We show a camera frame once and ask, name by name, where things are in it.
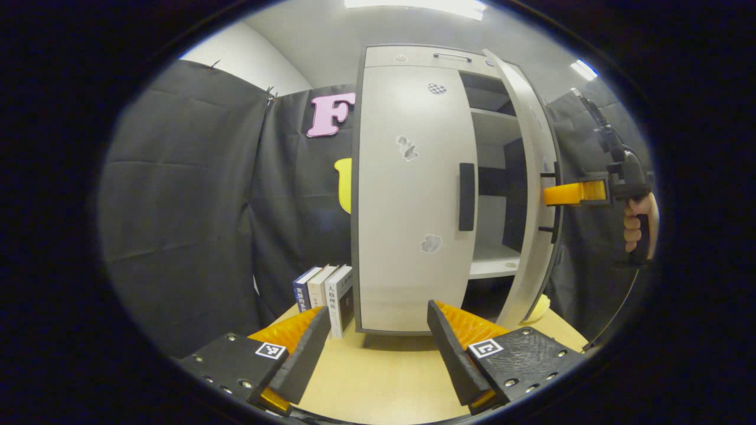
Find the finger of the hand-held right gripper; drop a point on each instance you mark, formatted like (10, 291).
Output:
(570, 193)

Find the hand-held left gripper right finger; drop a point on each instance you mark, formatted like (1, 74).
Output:
(452, 354)

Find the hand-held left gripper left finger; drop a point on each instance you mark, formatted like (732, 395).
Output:
(304, 354)

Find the grey cabinet door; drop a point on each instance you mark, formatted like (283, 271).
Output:
(534, 265)
(390, 206)

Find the grey double-door shoe cabinet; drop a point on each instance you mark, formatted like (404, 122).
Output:
(496, 127)

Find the blue book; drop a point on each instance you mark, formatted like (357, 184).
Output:
(302, 292)

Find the white and black book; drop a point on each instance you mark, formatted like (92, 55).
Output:
(339, 301)

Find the beige book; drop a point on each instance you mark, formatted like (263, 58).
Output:
(319, 289)

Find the yellow plush ball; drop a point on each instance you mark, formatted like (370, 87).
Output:
(538, 310)

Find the small ceiling light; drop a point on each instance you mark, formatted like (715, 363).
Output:
(583, 69)

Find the black backdrop cloth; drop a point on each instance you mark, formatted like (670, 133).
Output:
(177, 206)

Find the long ceiling light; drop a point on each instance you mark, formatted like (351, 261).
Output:
(413, 7)

